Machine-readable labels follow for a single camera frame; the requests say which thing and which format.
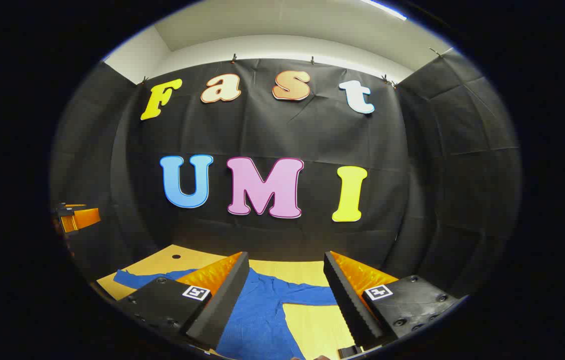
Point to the blue button shirt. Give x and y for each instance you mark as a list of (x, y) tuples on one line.
[(257, 315)]

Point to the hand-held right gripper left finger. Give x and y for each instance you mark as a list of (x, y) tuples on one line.
[(227, 300)]

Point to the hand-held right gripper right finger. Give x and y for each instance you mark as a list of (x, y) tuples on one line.
[(345, 300)]

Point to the row of metal cloth clips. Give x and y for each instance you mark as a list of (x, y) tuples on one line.
[(234, 59)]

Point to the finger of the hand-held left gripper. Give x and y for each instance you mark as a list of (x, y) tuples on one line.
[(85, 218)]

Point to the black backdrop cloth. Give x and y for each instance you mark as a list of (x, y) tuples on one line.
[(272, 135)]

